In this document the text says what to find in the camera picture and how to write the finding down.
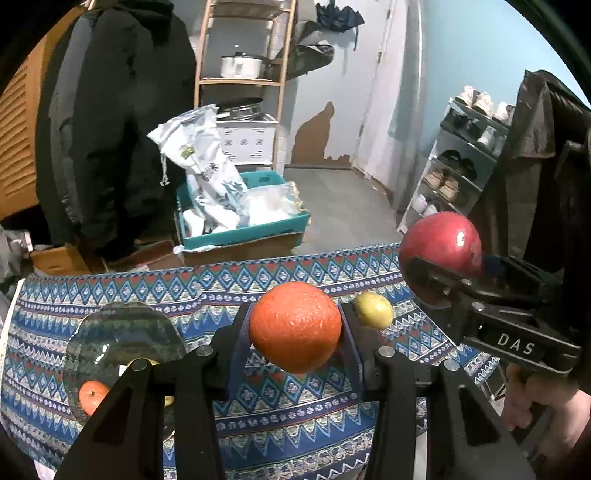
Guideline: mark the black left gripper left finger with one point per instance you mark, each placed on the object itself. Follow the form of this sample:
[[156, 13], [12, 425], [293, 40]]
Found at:
[[123, 439]]

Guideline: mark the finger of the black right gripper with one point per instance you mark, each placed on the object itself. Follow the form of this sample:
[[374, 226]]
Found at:
[[431, 281]]

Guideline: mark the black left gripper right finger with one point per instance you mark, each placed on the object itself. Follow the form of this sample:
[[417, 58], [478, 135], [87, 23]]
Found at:
[[466, 438]]

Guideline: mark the red apple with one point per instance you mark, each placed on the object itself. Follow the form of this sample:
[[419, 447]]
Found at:
[[446, 239]]

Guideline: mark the yellow-green lemon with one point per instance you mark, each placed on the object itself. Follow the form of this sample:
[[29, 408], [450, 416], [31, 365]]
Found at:
[[374, 310]]

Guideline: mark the large orange fruit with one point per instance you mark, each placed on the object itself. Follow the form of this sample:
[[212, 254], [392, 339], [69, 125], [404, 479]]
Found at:
[[295, 326]]

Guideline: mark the person's right hand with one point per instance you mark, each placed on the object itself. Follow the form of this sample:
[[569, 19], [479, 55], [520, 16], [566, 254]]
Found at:
[[570, 405]]

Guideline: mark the small orange tangerine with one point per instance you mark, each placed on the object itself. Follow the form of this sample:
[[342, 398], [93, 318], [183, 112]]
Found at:
[[91, 394]]

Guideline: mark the black garment on right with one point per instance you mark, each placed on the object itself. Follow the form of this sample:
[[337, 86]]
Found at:
[[536, 205]]

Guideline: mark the blue patterned tablecloth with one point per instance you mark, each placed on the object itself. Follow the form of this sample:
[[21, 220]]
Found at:
[[279, 425]]

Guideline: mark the grey shoe rack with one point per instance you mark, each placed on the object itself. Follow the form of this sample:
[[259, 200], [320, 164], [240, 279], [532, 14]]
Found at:
[[462, 158]]

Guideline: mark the brown cardboard box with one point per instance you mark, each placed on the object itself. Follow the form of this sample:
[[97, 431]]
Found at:
[[269, 247]]

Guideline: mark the clear plastic bag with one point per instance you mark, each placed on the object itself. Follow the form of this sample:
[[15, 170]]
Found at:
[[267, 204]]

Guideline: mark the teal cardboard box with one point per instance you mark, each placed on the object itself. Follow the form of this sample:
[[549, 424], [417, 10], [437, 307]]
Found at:
[[198, 233]]

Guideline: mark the white storage box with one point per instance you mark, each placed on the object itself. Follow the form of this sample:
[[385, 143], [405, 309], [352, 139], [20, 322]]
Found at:
[[247, 140]]

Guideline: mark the dark folded umbrella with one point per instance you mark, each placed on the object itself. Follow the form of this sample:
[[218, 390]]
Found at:
[[336, 19]]

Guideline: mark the white printed plastic bag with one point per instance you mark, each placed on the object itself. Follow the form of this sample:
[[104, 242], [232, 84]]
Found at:
[[191, 142]]

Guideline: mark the white rice cooker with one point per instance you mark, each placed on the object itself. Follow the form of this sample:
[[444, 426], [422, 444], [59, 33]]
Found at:
[[243, 66]]

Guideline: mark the wooden shelf rack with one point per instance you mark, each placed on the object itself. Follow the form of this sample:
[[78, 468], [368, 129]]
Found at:
[[263, 28]]

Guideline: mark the wooden louvered cabinet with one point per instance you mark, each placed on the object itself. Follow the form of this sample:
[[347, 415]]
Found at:
[[19, 107]]

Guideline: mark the black hanging jacket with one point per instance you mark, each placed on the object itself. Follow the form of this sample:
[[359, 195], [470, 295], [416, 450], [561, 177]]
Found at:
[[118, 71]]

